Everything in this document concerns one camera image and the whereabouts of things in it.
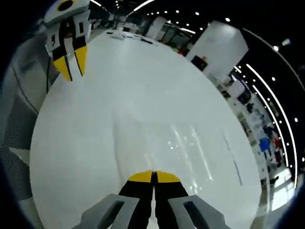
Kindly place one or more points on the white pillar with black panel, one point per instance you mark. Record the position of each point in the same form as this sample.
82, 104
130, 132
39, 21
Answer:
220, 45

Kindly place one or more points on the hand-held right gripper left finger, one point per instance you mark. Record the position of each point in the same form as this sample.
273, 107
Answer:
135, 190

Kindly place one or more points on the long ceiling light strip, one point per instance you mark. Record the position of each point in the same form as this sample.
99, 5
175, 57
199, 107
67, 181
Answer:
274, 119
283, 114

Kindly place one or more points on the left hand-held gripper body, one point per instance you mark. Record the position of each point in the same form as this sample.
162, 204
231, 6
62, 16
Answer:
69, 12

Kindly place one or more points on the grey mesh office chair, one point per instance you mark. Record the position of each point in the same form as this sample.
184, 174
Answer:
17, 124

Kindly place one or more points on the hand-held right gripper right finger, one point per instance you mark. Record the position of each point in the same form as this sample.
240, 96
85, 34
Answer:
170, 190

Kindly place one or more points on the black wall panel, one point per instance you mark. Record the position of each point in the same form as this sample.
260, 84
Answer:
199, 62

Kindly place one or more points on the clear plastic resealable bag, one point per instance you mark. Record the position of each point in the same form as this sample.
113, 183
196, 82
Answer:
181, 148

